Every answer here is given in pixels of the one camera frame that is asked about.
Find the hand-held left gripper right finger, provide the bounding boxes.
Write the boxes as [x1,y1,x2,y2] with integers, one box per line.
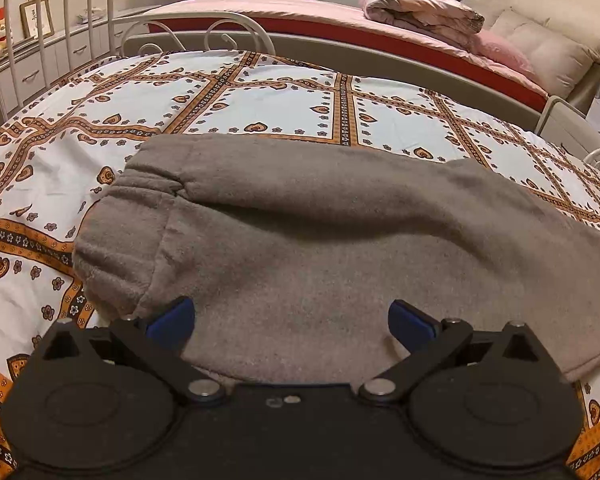
[358,299,564,407]

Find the framed calligraphy picture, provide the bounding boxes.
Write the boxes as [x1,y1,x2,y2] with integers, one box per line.
[19,0,55,40]

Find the pink pillow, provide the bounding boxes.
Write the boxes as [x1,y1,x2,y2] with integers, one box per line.
[467,29,537,79]

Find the white drawer cabinet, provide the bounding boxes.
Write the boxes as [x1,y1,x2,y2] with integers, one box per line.
[0,5,161,128]

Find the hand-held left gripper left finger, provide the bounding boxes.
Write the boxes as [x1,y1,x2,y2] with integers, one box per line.
[30,296,227,407]

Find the white nightstand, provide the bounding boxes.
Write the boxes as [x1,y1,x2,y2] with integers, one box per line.
[535,95,600,157]

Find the orange heart printed bed sheet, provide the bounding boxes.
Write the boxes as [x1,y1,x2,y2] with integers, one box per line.
[0,49,600,480]

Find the grey fleece pants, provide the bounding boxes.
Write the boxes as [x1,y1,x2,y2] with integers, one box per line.
[72,132,600,386]

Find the folded pink quilt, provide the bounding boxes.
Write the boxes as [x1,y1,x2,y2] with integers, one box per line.
[358,0,486,51]

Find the white metal bed frame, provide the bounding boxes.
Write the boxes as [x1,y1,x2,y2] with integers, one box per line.
[0,0,600,183]

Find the bed with pink sheet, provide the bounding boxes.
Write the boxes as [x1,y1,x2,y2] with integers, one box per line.
[122,0,552,133]

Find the beige pillows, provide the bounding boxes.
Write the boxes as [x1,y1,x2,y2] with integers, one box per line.
[467,0,600,102]

